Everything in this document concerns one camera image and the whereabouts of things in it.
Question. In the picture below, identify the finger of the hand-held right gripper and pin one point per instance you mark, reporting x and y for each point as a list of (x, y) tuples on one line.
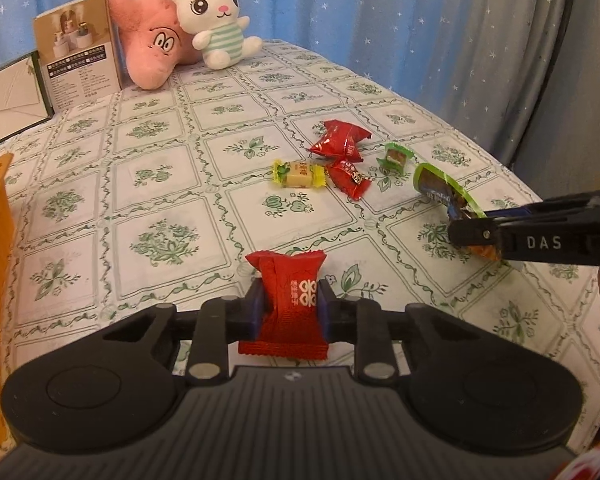
[(475, 235), (555, 205)]

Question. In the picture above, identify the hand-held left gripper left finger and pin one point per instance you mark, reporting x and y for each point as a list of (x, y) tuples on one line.
[(256, 310)]

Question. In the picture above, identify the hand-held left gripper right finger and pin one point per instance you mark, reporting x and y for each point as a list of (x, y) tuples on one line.
[(325, 315)]

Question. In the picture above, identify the large matte red packet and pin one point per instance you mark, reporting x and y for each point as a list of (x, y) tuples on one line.
[(290, 300)]

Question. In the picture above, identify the long green snack packet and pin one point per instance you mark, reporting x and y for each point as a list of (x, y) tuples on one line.
[(440, 187)]

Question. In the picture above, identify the small red figure candy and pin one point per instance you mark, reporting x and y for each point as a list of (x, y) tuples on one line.
[(347, 180)]

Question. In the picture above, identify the shiny red snack packet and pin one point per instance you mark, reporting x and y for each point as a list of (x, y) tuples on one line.
[(340, 141)]

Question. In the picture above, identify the small green wrapped candy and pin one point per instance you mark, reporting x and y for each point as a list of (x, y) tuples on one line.
[(394, 159)]

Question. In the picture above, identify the green floral tablecloth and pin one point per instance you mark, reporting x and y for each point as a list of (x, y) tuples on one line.
[(180, 200)]

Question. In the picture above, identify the yellow wrapped candy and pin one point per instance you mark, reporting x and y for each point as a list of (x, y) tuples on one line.
[(299, 174)]

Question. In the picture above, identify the blue star curtain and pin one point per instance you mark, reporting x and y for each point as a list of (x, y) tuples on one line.
[(380, 5)]

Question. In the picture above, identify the pink star plush toy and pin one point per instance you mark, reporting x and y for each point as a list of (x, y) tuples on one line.
[(150, 45)]

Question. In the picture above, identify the white bunny plush toy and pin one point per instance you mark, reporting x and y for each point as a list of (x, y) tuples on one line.
[(220, 25)]

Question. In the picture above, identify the brown product box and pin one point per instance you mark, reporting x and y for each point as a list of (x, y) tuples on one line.
[(80, 55)]

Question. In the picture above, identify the white cardboard box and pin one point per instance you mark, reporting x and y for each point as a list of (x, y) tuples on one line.
[(10, 95)]

